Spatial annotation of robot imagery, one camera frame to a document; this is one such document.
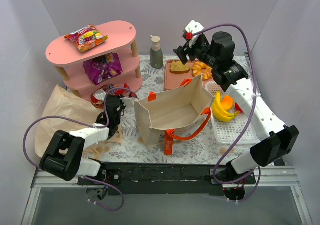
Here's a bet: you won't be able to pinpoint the brown cracker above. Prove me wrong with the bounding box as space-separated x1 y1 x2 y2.
170 61 190 74

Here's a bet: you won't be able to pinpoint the croissant bread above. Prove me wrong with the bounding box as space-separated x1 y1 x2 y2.
192 61 212 81

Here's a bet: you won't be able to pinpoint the orange fruit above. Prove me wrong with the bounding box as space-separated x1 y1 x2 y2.
221 95 234 111

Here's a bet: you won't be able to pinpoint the beige canvas tote bag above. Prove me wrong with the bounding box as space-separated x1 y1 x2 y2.
134 75 213 156

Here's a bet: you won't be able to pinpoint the yellow banana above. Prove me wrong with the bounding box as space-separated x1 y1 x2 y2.
211 91 240 123

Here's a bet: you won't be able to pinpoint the purple snack packet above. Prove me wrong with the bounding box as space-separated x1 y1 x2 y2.
83 52 123 85

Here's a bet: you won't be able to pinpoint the snack packets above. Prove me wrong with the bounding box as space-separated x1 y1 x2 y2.
90 83 134 109

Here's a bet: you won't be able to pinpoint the orange Fox's candy bag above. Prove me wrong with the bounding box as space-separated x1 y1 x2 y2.
64 24 109 54

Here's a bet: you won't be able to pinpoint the orange plastic grocery bag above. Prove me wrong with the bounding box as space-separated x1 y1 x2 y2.
34 84 124 160

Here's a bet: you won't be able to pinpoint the red food item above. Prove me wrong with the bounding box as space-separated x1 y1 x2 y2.
235 103 244 114

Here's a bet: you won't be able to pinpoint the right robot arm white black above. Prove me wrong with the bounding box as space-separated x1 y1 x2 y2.
174 31 299 184

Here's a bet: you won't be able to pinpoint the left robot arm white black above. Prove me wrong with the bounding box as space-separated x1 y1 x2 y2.
39 95 126 185

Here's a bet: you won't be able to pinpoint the grey pump soap bottle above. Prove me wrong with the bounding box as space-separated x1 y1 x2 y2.
149 35 163 69

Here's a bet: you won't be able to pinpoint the floral table mat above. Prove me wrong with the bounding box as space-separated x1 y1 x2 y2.
98 55 254 165

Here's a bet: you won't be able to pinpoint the white plastic basket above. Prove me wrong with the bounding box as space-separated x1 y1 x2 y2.
205 81 260 145

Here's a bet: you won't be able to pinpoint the pink three-tier shelf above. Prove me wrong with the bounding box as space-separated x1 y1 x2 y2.
45 20 143 101

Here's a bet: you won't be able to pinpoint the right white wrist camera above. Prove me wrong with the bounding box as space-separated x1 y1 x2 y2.
183 20 204 48

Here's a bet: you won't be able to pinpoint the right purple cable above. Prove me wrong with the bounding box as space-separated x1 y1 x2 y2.
197 23 262 202

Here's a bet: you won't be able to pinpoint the purple cable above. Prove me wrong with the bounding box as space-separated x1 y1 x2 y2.
197 23 262 202
22 91 140 212

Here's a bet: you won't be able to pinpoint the black mounting base rail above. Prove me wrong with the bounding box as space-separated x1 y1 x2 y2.
77 161 258 201

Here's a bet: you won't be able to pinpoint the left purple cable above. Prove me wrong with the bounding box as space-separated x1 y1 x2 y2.
22 91 140 212

